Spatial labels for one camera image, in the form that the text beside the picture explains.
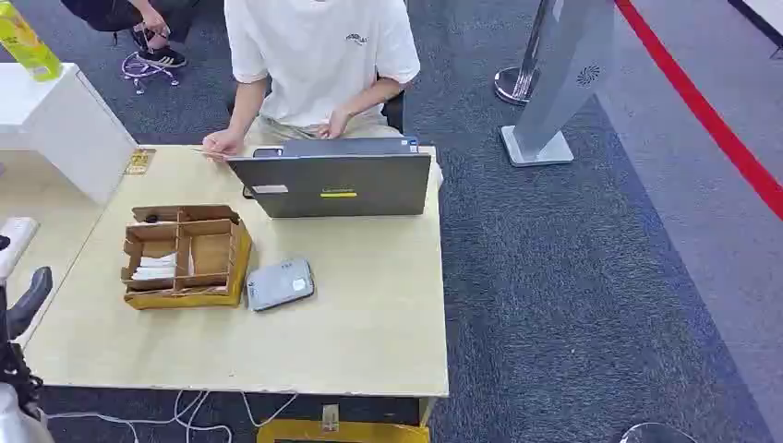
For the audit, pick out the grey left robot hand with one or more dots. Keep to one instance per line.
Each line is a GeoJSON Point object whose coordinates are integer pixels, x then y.
{"type": "Point", "coordinates": [27, 302]}

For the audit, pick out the black office chair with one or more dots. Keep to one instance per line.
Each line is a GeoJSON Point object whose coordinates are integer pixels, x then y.
{"type": "Point", "coordinates": [394, 111]}

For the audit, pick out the person's left hand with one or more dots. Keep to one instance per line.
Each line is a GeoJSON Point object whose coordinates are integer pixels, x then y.
{"type": "Point", "coordinates": [334, 126]}

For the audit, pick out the white card stack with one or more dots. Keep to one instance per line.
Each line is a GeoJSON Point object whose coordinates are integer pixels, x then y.
{"type": "Point", "coordinates": [156, 268]}

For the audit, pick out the yellow-green carton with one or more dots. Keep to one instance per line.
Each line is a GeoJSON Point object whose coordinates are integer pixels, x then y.
{"type": "Point", "coordinates": [27, 43]}

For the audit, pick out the upright white card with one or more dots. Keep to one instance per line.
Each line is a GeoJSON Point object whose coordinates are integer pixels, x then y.
{"type": "Point", "coordinates": [191, 263]}

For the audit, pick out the purple chair base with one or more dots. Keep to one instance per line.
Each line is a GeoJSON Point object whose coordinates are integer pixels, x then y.
{"type": "Point", "coordinates": [142, 70]}

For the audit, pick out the wooden card box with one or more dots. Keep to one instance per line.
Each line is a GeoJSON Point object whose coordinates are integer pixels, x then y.
{"type": "Point", "coordinates": [211, 293]}

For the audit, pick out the chrome stanchion post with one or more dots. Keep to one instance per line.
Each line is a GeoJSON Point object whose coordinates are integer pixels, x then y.
{"type": "Point", "coordinates": [519, 79]}

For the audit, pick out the white cabinet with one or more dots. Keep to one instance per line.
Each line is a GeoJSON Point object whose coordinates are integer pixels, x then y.
{"type": "Point", "coordinates": [67, 128]}

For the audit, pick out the small metal desk latch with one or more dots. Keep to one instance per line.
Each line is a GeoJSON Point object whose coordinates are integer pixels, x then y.
{"type": "Point", "coordinates": [330, 419]}

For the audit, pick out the grey laptop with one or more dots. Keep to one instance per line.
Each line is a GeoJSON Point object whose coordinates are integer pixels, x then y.
{"type": "Point", "coordinates": [333, 183]}

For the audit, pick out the yellow box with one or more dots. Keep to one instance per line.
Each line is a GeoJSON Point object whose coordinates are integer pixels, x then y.
{"type": "Point", "coordinates": [367, 433]}

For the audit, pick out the person's hand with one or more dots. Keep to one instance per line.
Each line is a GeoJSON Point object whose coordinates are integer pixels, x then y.
{"type": "Point", "coordinates": [221, 143]}
{"type": "Point", "coordinates": [334, 126]}

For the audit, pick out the seated person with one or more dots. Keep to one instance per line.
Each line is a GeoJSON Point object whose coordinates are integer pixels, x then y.
{"type": "Point", "coordinates": [318, 55]}

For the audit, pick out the thin card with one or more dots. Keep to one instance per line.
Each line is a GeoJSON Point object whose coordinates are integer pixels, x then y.
{"type": "Point", "coordinates": [205, 153]}

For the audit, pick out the grey kiosk stand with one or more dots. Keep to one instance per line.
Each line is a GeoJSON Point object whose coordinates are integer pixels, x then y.
{"type": "Point", "coordinates": [563, 79]}

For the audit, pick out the chrome stanchion base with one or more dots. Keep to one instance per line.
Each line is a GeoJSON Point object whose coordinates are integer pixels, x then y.
{"type": "Point", "coordinates": [657, 434]}

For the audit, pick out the person in dark shoes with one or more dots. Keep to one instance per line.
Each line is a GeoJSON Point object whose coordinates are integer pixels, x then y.
{"type": "Point", "coordinates": [156, 27]}

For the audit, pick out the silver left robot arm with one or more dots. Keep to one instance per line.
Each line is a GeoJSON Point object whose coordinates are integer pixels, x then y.
{"type": "Point", "coordinates": [18, 422]}

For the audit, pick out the gold desk sticker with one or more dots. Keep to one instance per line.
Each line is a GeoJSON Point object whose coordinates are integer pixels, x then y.
{"type": "Point", "coordinates": [140, 161]}

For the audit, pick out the red floor tape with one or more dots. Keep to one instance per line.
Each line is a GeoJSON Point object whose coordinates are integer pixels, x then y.
{"type": "Point", "coordinates": [703, 110]}

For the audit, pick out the person's right hand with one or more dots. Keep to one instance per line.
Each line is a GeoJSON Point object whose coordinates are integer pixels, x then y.
{"type": "Point", "coordinates": [221, 143]}

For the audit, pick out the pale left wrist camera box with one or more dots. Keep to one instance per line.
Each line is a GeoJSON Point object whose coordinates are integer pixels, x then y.
{"type": "Point", "coordinates": [14, 241]}

